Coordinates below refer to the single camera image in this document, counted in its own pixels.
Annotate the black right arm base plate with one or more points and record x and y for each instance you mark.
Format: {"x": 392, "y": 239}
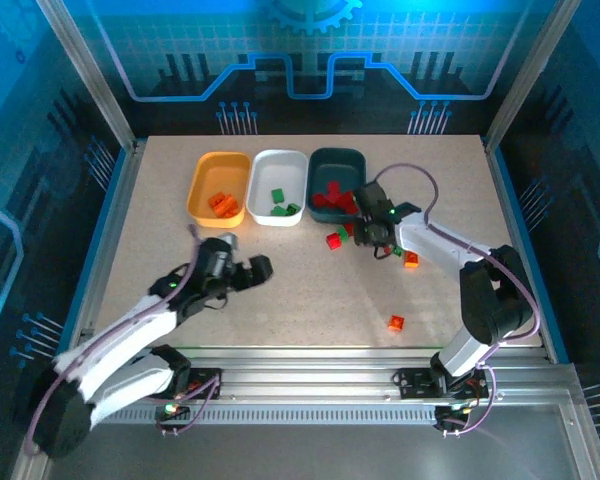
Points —
{"x": 412, "y": 385}

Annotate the aluminium frame post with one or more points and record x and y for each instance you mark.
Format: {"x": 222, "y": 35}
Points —
{"x": 528, "y": 75}
{"x": 91, "y": 75}

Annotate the blue trimmed table side rail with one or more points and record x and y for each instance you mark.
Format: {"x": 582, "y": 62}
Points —
{"x": 130, "y": 162}
{"x": 495, "y": 160}

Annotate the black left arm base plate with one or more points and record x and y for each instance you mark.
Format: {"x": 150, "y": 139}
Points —
{"x": 205, "y": 385}

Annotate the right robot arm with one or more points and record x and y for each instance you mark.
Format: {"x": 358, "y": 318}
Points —
{"x": 495, "y": 295}

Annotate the grey metal panel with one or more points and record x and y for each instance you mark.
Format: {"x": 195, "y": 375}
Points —
{"x": 300, "y": 450}

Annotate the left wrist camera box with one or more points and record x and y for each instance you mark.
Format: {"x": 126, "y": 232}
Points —
{"x": 228, "y": 242}

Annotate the orange plastic container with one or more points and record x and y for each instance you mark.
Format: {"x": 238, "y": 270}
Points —
{"x": 220, "y": 172}

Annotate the aluminium frame rail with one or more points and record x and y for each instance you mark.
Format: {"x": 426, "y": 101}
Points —
{"x": 305, "y": 380}

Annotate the long red lego brick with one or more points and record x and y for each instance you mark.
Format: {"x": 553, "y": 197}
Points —
{"x": 334, "y": 188}

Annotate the dark teal plastic container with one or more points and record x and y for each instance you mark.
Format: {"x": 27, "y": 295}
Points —
{"x": 337, "y": 167}

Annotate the green lego brick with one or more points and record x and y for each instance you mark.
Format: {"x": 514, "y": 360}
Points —
{"x": 293, "y": 209}
{"x": 343, "y": 234}
{"x": 397, "y": 251}
{"x": 278, "y": 195}
{"x": 279, "y": 211}

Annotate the orange arch lego brick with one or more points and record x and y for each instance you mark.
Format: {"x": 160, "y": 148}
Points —
{"x": 230, "y": 213}

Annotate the white plastic container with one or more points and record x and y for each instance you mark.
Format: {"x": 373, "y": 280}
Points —
{"x": 280, "y": 170}

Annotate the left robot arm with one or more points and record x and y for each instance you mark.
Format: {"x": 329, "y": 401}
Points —
{"x": 120, "y": 340}

